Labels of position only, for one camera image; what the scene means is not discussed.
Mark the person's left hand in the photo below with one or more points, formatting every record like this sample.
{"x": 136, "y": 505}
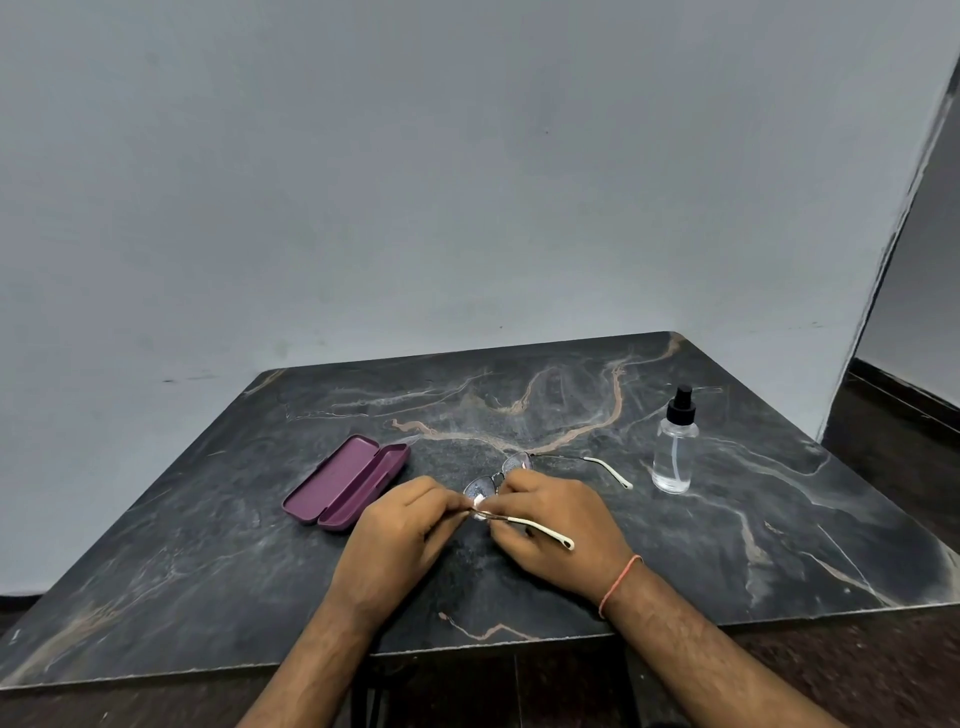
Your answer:
{"x": 390, "y": 540}

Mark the metal frame eyeglasses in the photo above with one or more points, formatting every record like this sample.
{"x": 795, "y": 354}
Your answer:
{"x": 478, "y": 491}

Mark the person's right hand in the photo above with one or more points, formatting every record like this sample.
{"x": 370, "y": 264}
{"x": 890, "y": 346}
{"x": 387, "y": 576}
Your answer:
{"x": 577, "y": 525}

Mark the clear spray bottle black cap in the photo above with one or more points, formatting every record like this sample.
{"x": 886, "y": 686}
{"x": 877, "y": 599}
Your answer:
{"x": 673, "y": 465}

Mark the maroon glasses case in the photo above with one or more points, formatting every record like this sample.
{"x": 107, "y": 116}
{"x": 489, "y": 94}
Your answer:
{"x": 337, "y": 484}

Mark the person's right forearm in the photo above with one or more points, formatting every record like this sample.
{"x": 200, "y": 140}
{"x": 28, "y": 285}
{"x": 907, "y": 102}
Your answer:
{"x": 697, "y": 660}

